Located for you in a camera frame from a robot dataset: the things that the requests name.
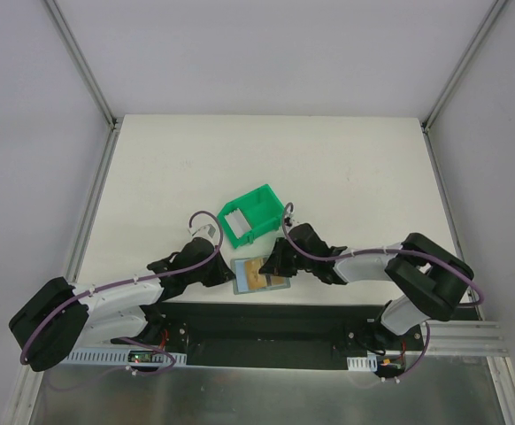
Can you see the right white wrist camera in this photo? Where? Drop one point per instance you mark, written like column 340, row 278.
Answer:
column 287, row 219

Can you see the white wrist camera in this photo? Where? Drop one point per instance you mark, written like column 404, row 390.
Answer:
column 287, row 219
column 206, row 231

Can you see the aluminium front rail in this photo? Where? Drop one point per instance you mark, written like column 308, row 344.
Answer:
column 467, row 339

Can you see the green plastic bin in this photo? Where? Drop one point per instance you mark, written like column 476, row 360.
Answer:
column 251, row 216

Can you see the left aluminium frame post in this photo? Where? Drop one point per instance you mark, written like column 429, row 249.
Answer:
column 68, row 38

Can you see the gold credit card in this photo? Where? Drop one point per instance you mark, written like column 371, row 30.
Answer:
column 277, row 281
column 255, row 280

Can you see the left white cable duct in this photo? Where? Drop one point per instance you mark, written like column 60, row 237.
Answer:
column 123, row 357

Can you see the aluminium frame post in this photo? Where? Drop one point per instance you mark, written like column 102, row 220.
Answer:
column 68, row 38
column 469, row 54

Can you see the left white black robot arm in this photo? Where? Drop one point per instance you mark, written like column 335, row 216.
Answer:
column 63, row 316

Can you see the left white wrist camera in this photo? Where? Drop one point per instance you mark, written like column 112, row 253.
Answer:
column 206, row 231

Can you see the right white cable duct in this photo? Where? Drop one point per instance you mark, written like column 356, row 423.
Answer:
column 362, row 364

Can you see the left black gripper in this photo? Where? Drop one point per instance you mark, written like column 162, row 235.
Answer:
column 216, row 269

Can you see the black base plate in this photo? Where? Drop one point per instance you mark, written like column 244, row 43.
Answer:
column 318, row 337

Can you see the sage green card holder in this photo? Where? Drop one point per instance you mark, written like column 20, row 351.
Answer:
column 240, row 286

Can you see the right aluminium frame post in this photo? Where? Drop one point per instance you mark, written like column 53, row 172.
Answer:
column 469, row 54

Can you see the white cable duct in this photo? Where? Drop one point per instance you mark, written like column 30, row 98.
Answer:
column 362, row 364
column 123, row 357

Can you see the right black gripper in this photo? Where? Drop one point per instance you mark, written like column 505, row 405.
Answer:
column 280, row 259

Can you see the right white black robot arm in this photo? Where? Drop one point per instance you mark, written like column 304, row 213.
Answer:
column 432, row 280

